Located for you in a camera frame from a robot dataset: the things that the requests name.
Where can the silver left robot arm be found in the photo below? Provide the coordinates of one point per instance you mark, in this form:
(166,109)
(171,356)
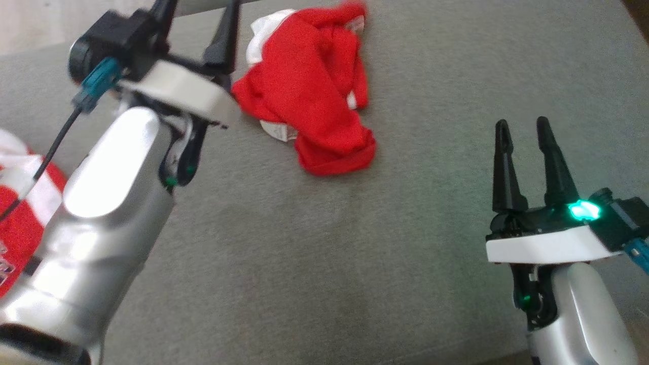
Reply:
(101,203)

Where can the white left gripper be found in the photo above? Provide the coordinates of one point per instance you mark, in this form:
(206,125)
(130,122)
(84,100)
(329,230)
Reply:
(187,91)

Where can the red shorts with white trim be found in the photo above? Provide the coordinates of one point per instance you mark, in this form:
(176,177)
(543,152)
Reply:
(314,76)

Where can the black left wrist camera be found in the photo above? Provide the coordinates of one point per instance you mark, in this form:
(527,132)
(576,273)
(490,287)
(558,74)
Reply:
(116,35)

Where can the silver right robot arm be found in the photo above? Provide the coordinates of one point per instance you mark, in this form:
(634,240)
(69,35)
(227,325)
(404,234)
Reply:
(583,314)

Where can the grey sofa cushion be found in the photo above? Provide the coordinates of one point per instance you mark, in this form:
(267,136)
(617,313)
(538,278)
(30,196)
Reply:
(355,253)

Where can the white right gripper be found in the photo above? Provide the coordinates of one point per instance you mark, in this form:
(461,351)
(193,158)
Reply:
(537,243)

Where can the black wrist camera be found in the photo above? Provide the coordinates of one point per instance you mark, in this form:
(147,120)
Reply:
(116,35)
(628,213)

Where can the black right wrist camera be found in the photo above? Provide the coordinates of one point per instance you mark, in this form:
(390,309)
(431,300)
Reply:
(628,213)

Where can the red white printed T-shirt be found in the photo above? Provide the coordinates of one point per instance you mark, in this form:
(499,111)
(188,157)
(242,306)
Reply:
(20,228)

